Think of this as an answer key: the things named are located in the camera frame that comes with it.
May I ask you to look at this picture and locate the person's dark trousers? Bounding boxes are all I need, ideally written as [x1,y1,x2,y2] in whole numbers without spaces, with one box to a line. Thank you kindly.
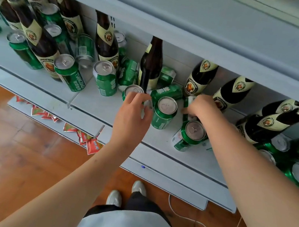
[84,183,179,227]

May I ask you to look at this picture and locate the row of brown glass bottles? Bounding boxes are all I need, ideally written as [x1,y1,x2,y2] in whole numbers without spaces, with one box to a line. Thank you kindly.
[0,0,299,153]

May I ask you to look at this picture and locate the person's left hand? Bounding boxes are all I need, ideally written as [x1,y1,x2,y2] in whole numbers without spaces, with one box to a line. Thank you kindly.
[109,89,157,150]

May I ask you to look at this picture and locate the grey metal shelf unit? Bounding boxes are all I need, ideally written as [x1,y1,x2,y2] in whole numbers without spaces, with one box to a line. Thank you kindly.
[0,0,299,227]

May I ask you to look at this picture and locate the cluster of green cans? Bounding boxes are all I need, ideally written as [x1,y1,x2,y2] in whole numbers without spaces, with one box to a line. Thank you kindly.
[0,0,299,202]

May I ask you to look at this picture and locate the person's left forearm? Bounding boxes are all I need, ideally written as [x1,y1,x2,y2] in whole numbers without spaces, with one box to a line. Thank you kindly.
[0,116,146,227]

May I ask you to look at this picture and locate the person's right forearm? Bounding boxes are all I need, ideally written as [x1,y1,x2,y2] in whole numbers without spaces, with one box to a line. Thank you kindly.
[183,111,299,227]

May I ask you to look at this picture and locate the person's right hand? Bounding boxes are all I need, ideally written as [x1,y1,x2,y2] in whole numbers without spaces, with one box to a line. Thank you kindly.
[180,91,228,129]

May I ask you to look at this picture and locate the person's white left shoe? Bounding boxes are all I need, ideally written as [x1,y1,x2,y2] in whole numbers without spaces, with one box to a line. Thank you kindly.
[105,189,124,208]

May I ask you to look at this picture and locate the row of red snack packets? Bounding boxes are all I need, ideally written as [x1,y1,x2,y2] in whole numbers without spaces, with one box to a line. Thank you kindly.
[7,95,110,158]

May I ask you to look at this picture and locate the person's white shoe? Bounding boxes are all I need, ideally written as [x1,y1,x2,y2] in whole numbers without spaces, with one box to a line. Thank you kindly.
[105,189,124,208]
[131,180,149,198]

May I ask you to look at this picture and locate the person's white right shoe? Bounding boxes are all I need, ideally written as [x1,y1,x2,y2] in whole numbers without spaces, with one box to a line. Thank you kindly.
[131,180,149,198]

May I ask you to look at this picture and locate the green aluminium beer can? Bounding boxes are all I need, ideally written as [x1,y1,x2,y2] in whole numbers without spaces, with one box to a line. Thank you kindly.
[121,83,146,105]
[180,95,202,124]

